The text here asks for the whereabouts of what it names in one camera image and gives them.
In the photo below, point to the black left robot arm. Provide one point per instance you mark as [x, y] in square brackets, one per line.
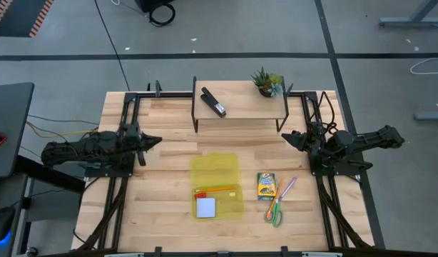
[80, 150]

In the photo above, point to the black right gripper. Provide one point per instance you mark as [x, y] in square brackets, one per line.
[317, 142]

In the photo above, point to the wooden shelf riser black legs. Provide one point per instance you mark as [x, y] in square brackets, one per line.
[247, 103]

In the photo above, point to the black box on floor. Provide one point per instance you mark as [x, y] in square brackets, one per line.
[147, 4]

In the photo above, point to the black mat with striped edge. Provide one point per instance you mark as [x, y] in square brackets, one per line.
[19, 18]

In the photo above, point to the black computer mouse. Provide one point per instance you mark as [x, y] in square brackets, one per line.
[1, 223]

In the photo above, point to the purple pen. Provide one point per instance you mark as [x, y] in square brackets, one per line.
[289, 186]

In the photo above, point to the white sticky note pad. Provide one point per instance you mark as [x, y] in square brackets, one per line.
[205, 208]

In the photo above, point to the red eraser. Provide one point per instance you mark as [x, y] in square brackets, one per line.
[200, 195]

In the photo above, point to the black desk leg beam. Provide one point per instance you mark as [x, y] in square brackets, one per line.
[51, 175]

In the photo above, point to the dark grey side desk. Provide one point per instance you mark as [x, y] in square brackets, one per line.
[8, 114]

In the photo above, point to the yellow green crayon box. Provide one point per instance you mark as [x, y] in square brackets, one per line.
[266, 185]

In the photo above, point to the orange marker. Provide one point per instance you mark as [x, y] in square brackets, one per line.
[275, 200]

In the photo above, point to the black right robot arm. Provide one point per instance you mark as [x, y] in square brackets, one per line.
[361, 141]

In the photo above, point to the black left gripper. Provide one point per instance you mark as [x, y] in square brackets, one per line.
[131, 139]

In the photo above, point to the black stapler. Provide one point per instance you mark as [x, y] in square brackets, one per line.
[212, 103]

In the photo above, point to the yellow wooden pencil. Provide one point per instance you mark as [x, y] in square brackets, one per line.
[219, 189]

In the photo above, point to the yellow translucent pencil case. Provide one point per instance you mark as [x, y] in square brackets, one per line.
[215, 167]

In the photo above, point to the grey metal floor bar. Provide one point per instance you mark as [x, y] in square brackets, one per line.
[431, 116]

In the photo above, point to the black metal table frame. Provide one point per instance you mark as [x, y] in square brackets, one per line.
[169, 95]

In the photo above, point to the grey table leg base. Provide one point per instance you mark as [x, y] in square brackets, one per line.
[411, 23]

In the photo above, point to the potted succulent plant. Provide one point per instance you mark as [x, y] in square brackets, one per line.
[267, 84]

